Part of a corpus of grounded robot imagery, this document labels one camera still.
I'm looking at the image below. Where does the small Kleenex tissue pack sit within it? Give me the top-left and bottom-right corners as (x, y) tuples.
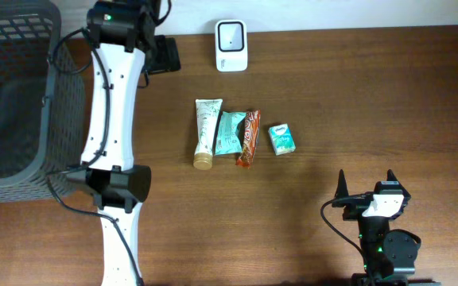
(268, 123), (296, 156)

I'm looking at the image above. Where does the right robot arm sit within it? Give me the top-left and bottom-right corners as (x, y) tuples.
(320, 170), (438, 286)

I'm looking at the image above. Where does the red snack bar wrapper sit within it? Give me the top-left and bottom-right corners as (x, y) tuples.
(236, 110), (261, 168)

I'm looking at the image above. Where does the teal snack packet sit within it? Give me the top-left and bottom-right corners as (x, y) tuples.
(215, 111), (246, 156)

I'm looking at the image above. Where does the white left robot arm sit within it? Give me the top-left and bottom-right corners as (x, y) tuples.
(65, 0), (180, 285)

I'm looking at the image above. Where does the white tube with gold cap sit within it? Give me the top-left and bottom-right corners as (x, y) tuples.
(193, 99), (223, 170)

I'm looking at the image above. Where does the grey plastic mesh basket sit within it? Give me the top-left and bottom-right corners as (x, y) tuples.
(0, 1), (85, 203)

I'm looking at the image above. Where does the white barcode scanner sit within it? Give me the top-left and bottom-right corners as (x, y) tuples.
(215, 19), (248, 72)

